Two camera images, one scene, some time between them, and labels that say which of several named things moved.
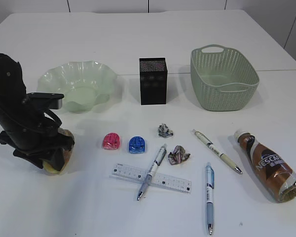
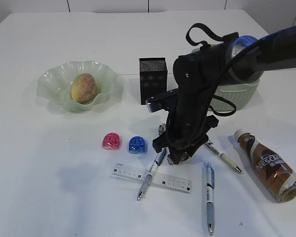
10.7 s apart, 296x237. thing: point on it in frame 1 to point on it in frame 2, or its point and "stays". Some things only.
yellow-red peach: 67,154 to 84,89
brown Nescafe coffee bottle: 285,186 stays
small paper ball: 164,131 stays
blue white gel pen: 210,186 stays
